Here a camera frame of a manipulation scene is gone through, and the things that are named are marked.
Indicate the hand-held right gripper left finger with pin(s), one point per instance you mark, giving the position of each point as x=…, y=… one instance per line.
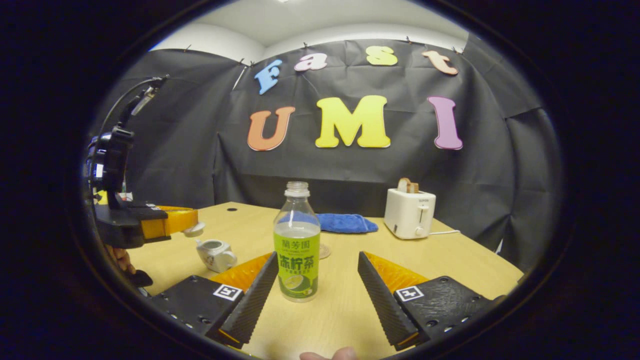
x=252, y=300

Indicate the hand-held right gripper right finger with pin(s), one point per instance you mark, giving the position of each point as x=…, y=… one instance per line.
x=382, y=300

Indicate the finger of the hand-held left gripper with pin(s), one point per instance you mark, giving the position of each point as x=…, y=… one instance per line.
x=165, y=222

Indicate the white teacup lid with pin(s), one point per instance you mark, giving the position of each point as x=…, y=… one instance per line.
x=195, y=230

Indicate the green label water bottle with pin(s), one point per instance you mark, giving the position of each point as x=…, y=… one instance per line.
x=296, y=265

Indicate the white floral teacup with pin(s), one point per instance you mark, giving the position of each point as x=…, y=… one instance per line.
x=215, y=257

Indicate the blue towel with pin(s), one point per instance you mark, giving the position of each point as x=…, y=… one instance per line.
x=347, y=223

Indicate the white toaster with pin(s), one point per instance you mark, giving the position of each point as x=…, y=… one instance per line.
x=407, y=215

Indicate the toasted brown bread slice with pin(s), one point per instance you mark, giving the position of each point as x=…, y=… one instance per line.
x=414, y=188

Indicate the pale bread slice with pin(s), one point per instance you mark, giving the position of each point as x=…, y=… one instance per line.
x=402, y=185

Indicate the black backdrop cloth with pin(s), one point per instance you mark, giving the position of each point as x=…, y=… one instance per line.
x=400, y=165

